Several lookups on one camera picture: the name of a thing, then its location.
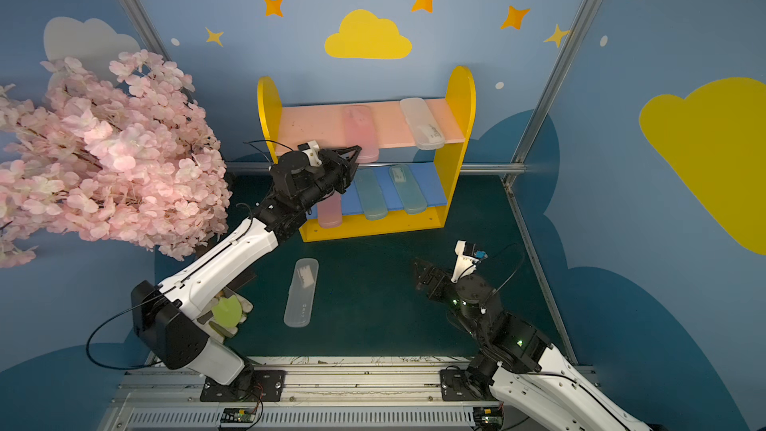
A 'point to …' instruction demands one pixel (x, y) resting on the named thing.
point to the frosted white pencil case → (301, 292)
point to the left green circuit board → (238, 415)
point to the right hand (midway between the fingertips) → (429, 261)
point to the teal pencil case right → (407, 189)
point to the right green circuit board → (489, 417)
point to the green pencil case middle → (371, 197)
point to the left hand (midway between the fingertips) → (362, 142)
